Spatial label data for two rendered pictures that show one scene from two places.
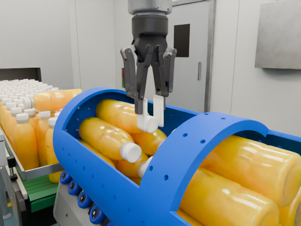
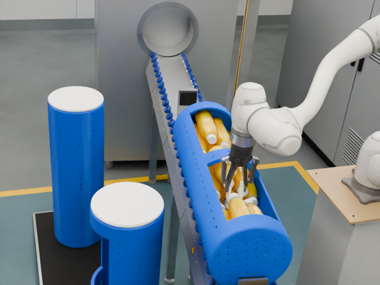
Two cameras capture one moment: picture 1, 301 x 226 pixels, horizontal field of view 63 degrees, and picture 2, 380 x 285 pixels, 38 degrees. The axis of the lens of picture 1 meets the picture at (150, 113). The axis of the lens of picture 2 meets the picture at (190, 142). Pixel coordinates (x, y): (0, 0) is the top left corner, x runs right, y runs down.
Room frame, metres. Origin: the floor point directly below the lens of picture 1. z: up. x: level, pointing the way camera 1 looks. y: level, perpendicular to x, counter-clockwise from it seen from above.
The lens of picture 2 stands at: (2.07, 0.51, 2.34)
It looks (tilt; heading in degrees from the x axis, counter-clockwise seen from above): 31 degrees down; 205
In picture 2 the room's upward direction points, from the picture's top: 5 degrees clockwise
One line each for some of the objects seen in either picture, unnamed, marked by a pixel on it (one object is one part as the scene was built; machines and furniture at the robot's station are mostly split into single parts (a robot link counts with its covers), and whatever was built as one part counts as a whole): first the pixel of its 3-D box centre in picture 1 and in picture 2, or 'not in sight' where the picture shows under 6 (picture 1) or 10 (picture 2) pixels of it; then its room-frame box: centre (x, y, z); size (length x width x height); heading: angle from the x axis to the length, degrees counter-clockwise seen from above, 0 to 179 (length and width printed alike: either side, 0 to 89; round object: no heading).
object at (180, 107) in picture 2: not in sight; (187, 103); (-0.32, -0.62, 1.00); 0.10 x 0.04 x 0.15; 127
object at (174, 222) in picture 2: not in sight; (172, 238); (-0.06, -0.51, 0.31); 0.06 x 0.06 x 0.63; 37
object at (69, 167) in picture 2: not in sight; (77, 171); (0.02, -1.09, 0.59); 0.28 x 0.28 x 0.88
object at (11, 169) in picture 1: (12, 167); not in sight; (0.79, 0.48, 0.94); 0.03 x 0.02 x 0.08; 37
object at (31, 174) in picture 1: (87, 159); not in sight; (0.81, 0.22, 0.96); 0.40 x 0.01 x 0.03; 127
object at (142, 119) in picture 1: (142, 114); (241, 191); (0.52, 0.02, 1.20); 0.03 x 0.01 x 0.07; 37
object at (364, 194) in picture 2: not in sight; (368, 182); (-0.08, 0.38, 1.04); 0.22 x 0.18 x 0.06; 44
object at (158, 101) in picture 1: (158, 110); (228, 191); (0.55, -0.02, 1.20); 0.03 x 0.01 x 0.07; 37
